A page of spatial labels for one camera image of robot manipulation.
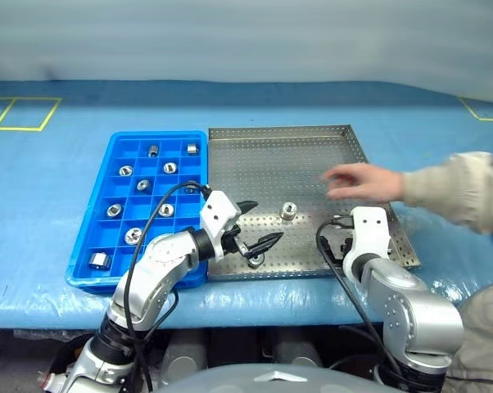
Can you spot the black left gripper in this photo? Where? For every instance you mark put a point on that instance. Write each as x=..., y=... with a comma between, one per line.
x=233, y=241

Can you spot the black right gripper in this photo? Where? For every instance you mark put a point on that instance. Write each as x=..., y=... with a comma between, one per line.
x=346, y=245

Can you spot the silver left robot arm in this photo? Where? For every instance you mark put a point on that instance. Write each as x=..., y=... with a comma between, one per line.
x=164, y=258

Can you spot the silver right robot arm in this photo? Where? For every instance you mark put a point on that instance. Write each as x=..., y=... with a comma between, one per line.
x=418, y=315

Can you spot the beige sleeved person forearm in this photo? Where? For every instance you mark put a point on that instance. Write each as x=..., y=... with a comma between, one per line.
x=455, y=188

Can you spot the blue compartment tray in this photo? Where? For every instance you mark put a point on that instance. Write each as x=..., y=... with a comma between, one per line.
x=107, y=235

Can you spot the bare person hand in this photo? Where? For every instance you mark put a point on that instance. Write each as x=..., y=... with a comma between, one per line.
x=373, y=182

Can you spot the metal nut tray centre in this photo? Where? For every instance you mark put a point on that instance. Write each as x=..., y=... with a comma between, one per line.
x=288, y=210

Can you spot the perforated metal tray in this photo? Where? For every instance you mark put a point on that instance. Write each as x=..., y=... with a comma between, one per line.
x=263, y=163

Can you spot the grey rounded cylinder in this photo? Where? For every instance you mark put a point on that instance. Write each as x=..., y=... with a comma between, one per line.
x=185, y=354
x=297, y=354

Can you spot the grey robot torso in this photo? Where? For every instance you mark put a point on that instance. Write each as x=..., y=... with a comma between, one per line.
x=271, y=382

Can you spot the beige clothed person body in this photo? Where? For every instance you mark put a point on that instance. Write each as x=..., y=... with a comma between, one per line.
x=484, y=340

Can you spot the blue plastic table cover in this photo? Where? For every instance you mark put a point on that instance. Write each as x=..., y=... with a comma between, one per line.
x=37, y=196

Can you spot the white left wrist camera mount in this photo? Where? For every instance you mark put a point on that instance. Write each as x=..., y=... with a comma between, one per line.
x=218, y=206

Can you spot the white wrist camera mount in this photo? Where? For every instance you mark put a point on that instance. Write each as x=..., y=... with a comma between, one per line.
x=369, y=233
x=218, y=206

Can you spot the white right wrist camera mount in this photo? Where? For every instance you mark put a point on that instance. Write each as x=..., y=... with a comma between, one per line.
x=369, y=233

